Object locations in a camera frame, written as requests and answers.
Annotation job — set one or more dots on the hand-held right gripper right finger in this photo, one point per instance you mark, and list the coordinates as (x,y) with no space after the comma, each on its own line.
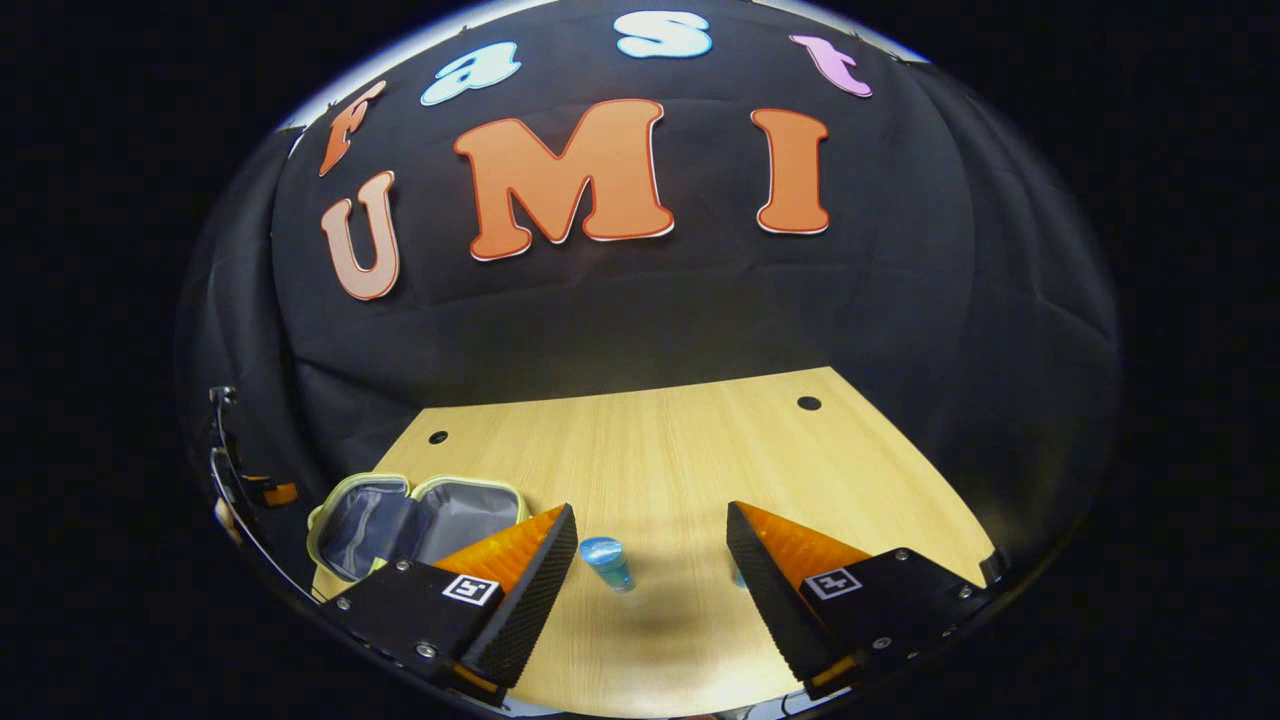
(765,600)

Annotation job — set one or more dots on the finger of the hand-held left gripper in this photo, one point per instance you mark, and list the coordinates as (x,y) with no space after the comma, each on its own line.
(280,494)

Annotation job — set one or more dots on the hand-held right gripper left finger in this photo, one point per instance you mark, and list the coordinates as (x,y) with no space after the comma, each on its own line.
(530,600)

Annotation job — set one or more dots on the blue skin care bottle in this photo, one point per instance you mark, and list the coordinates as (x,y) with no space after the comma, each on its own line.
(605,560)

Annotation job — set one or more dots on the pale yellow suitcase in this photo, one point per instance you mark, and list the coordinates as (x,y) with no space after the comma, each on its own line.
(470,520)

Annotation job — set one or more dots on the black backdrop cloth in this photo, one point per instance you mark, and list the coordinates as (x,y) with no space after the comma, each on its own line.
(650,310)

